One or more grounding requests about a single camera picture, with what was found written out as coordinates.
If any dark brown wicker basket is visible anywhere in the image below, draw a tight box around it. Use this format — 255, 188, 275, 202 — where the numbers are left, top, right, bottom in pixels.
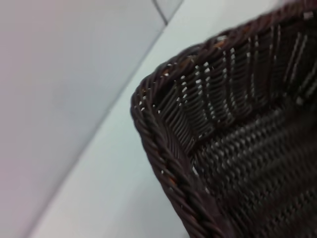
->
130, 0, 317, 238

